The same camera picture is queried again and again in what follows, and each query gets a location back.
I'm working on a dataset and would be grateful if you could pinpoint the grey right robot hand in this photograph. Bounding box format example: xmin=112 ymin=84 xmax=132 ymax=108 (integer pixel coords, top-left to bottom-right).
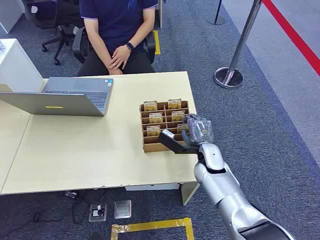
xmin=180 ymin=113 xmax=215 ymax=147

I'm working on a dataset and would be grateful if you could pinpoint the cardboard card organizer box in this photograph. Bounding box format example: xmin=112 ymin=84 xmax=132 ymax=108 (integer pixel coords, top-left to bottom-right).
xmin=139 ymin=99 xmax=191 ymax=154

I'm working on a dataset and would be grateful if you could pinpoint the person's left hand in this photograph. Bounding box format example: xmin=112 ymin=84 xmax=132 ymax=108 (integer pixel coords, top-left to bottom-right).
xmin=108 ymin=44 xmax=132 ymax=71

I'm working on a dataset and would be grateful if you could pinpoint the person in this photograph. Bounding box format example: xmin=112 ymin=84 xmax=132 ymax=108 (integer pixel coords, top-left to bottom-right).
xmin=75 ymin=0 xmax=160 ymax=77

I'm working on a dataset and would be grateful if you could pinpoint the wooden desk leg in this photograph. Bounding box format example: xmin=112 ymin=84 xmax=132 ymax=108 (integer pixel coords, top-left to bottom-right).
xmin=180 ymin=181 xmax=201 ymax=207

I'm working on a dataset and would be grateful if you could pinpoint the yellow floor tape strip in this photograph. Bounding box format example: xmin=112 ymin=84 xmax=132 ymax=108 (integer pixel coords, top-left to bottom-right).
xmin=152 ymin=29 xmax=162 ymax=56

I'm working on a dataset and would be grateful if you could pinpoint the closed steel floor socket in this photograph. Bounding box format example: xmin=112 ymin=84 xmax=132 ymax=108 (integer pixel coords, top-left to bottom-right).
xmin=113 ymin=199 xmax=132 ymax=220

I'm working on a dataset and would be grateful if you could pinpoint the floor socket box with plug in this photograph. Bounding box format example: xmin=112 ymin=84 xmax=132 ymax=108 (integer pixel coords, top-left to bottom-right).
xmin=88 ymin=203 xmax=108 ymax=223

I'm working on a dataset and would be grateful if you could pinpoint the red barrier belt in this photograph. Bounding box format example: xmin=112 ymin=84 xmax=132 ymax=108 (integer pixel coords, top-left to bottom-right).
xmin=261 ymin=0 xmax=320 ymax=77

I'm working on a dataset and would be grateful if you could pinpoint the grey open laptop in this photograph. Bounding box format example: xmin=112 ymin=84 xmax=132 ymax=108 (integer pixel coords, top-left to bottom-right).
xmin=0 ymin=76 xmax=115 ymax=117

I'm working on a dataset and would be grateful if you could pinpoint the black office chair with armrests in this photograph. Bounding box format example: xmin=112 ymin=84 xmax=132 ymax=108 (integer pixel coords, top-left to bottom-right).
xmin=72 ymin=27 xmax=156 ymax=65

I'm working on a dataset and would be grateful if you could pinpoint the black wheeled office chair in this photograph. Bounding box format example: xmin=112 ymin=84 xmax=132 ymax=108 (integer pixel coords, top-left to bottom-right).
xmin=22 ymin=0 xmax=85 ymax=66

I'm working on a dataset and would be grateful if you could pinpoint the white cabinet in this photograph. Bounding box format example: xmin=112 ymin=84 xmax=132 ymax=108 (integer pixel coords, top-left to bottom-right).
xmin=0 ymin=38 xmax=45 ymax=93

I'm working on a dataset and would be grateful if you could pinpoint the white furniture panel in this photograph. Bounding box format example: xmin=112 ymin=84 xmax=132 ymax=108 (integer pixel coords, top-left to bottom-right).
xmin=0 ymin=0 xmax=26 ymax=35

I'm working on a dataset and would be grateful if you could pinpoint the white under-desk rail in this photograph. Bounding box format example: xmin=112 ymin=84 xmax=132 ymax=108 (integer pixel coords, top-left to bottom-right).
xmin=125 ymin=182 xmax=181 ymax=192

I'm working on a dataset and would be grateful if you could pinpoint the chrome stanchion post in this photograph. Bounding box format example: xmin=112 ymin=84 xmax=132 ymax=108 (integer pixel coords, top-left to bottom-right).
xmin=213 ymin=0 xmax=263 ymax=90

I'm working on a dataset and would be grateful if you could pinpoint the yellow floor tape frame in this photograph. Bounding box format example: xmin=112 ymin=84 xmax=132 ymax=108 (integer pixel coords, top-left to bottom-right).
xmin=110 ymin=217 xmax=195 ymax=240

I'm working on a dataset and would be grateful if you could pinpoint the dark stanchion post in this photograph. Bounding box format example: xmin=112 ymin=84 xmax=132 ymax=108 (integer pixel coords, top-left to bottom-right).
xmin=206 ymin=0 xmax=226 ymax=26

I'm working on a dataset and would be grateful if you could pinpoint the black power cable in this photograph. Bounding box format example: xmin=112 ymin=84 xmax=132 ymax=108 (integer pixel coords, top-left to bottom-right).
xmin=72 ymin=189 xmax=108 ymax=225

